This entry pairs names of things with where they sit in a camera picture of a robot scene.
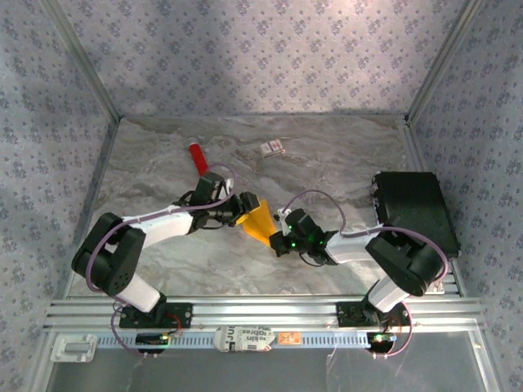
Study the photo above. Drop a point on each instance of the orange cloth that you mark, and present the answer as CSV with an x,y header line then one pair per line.
x,y
261,224

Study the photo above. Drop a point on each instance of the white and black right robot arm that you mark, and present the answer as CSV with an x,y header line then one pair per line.
x,y
351,251

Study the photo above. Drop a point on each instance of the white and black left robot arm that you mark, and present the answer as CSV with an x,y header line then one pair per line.
x,y
167,226

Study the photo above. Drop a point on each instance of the red glitter tube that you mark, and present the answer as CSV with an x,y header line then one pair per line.
x,y
197,155

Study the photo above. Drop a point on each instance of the small card box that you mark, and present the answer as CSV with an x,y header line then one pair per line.
x,y
271,148

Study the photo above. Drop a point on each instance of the orange label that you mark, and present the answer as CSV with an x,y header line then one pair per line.
x,y
289,338

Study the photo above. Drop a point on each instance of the newspaper wrapped roll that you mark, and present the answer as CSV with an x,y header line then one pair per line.
x,y
245,339

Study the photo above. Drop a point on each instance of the black hard case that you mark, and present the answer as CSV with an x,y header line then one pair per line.
x,y
412,196

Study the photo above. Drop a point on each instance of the clear acrylic panel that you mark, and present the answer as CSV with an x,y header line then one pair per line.
x,y
265,371

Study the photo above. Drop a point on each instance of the black right controller board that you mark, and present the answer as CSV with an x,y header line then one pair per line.
x,y
380,341

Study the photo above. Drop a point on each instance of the black controller board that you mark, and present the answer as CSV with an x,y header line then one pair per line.
x,y
151,339
380,341

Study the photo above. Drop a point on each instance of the black left controller board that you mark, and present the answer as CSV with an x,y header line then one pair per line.
x,y
151,339

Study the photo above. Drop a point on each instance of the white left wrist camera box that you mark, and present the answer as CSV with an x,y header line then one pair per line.
x,y
229,185

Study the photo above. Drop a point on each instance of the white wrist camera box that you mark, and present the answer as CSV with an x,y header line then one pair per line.
x,y
282,214
229,185

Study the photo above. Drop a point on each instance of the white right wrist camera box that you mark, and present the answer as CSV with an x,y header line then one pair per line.
x,y
282,214

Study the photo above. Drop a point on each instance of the aluminium mounting rail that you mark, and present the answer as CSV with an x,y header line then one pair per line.
x,y
265,312

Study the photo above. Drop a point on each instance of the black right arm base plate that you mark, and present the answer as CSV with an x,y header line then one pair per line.
x,y
347,314

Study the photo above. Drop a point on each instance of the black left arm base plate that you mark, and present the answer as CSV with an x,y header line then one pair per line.
x,y
184,314

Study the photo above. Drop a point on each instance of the aluminium frame post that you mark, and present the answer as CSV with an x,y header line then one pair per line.
x,y
442,61
84,61

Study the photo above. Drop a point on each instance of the white plastic bracket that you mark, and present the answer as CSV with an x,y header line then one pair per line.
x,y
74,348

